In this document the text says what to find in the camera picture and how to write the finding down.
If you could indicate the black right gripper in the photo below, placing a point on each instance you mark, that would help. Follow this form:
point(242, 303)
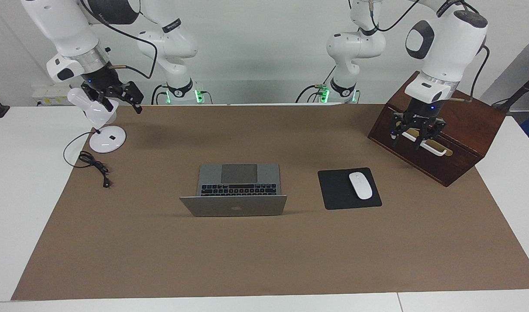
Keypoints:
point(105, 82)

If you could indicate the black mouse pad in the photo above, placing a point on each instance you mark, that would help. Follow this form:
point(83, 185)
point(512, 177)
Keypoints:
point(333, 195)

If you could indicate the black stand pole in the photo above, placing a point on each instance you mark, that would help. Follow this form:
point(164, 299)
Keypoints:
point(522, 89)

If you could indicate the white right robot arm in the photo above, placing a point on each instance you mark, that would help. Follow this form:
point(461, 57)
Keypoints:
point(60, 26)

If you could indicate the dark brown wooden box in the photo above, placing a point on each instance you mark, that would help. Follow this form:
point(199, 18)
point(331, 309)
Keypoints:
point(476, 134)

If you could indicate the white desk lamp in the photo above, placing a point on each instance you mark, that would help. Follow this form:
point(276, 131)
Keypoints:
point(108, 141)

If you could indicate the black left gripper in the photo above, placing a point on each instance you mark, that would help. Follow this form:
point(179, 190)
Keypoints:
point(422, 112)

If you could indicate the silver laptop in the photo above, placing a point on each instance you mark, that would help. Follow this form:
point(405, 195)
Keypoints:
point(247, 208)

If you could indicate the white computer mouse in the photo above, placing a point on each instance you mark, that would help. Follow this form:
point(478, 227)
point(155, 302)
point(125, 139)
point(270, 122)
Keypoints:
point(360, 186)

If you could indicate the brown table mat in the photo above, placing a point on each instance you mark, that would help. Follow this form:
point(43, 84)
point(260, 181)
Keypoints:
point(247, 260)

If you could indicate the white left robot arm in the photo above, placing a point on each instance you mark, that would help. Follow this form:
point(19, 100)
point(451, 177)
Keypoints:
point(450, 47)

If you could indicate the white wall power strip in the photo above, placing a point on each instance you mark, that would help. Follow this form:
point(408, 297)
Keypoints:
point(47, 97)

